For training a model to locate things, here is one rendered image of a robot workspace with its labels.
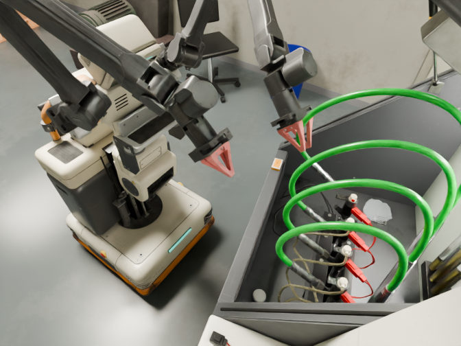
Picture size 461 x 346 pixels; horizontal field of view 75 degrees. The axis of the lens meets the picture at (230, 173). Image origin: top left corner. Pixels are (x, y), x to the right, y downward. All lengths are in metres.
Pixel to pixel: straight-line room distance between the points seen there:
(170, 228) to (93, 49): 1.26
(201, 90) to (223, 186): 1.74
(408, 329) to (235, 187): 1.92
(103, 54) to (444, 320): 0.66
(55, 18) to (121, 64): 0.13
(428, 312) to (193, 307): 1.51
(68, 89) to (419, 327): 0.86
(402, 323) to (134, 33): 0.98
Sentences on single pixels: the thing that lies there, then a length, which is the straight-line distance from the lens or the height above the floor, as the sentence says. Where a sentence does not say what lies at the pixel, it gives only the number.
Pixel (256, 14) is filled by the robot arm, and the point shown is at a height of 1.45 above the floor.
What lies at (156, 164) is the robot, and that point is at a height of 0.80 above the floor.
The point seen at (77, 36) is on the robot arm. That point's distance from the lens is 0.68.
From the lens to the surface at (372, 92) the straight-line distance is 0.69.
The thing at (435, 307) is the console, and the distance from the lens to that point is 0.46.
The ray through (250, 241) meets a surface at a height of 0.95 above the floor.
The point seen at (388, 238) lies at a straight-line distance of 0.56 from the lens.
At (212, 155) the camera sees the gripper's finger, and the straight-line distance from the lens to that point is 0.66.
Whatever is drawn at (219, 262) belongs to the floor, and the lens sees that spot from 1.95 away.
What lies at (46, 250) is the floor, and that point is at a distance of 2.31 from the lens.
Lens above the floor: 1.74
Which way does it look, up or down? 46 degrees down
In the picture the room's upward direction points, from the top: straight up
